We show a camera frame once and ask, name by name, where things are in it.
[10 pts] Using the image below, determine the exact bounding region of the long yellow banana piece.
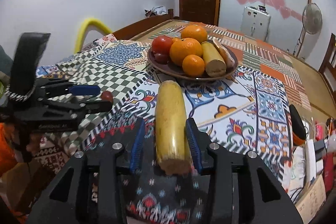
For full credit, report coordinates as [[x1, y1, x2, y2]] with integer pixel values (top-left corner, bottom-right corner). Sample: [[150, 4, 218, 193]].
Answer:
[[155, 80, 191, 176]]

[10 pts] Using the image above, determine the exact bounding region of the red tomato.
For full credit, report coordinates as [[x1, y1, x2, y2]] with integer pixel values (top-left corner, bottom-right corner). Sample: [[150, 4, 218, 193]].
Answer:
[[151, 35, 173, 55]]

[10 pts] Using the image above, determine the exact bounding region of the large orange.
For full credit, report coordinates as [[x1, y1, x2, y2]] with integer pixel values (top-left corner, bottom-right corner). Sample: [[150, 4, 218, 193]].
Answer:
[[169, 38, 203, 67]]

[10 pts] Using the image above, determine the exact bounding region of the small orange mandarin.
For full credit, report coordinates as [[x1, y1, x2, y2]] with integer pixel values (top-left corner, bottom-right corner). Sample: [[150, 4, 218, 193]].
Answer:
[[172, 38, 181, 43]]

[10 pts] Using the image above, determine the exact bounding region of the left hand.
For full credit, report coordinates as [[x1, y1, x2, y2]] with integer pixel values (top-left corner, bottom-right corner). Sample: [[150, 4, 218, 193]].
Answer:
[[11, 131, 44, 155]]

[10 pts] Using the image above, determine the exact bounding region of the red grape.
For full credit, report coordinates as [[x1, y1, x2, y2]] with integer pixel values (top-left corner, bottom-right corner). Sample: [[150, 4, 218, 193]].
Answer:
[[100, 90, 113, 103]]

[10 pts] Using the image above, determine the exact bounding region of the yellow foam tube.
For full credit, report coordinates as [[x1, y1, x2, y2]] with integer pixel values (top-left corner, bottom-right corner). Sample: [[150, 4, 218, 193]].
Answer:
[[74, 17, 113, 53]]

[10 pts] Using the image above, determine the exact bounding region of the patterned patchwork cloth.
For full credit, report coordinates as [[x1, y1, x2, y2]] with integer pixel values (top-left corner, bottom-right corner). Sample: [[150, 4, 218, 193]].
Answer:
[[34, 33, 295, 224]]

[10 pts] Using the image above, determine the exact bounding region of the small dark red fruit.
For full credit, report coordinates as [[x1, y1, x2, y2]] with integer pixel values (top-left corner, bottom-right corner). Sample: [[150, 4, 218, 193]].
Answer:
[[154, 53, 170, 64]]

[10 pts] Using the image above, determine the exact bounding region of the small orange under gripper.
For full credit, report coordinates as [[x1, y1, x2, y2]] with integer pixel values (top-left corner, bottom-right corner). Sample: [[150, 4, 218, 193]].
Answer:
[[182, 55, 205, 77]]

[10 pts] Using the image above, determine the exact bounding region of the banana piece on plate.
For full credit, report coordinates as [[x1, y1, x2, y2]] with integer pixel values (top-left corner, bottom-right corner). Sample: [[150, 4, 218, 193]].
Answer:
[[201, 42, 227, 77]]

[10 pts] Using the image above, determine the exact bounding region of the dark purple plate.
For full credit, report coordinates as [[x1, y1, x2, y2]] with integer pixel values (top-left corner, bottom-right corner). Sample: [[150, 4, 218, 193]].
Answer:
[[147, 36, 238, 81]]

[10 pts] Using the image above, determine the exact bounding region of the white power strip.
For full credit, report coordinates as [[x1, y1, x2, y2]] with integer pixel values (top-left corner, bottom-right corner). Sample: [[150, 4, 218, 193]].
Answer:
[[305, 139, 317, 185]]

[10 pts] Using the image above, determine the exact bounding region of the striped patchwork blanket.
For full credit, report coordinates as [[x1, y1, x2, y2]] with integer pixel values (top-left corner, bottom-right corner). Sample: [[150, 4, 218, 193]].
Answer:
[[149, 24, 313, 111]]

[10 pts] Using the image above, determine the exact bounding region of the clothes heap in corner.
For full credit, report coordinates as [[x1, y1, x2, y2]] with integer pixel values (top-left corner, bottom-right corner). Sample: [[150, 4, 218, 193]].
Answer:
[[145, 6, 168, 18]]

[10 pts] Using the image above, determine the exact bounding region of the cardboard box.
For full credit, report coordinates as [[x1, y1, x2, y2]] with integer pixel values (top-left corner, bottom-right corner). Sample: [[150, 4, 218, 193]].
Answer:
[[295, 174, 326, 223]]

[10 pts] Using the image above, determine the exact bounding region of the orange on plate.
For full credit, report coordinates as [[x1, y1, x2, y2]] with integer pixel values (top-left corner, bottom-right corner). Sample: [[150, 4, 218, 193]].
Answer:
[[181, 25, 208, 43]]

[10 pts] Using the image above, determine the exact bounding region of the white suitcase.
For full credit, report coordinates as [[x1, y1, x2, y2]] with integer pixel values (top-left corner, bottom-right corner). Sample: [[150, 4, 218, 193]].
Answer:
[[240, 5, 271, 40]]

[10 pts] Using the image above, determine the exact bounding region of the wooden bed headboard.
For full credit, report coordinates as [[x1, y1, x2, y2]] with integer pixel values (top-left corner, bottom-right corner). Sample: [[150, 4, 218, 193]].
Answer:
[[319, 34, 335, 97]]

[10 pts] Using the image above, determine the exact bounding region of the standing electric fan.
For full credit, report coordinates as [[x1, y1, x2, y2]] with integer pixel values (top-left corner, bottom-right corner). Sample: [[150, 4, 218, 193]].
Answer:
[[293, 3, 323, 57]]

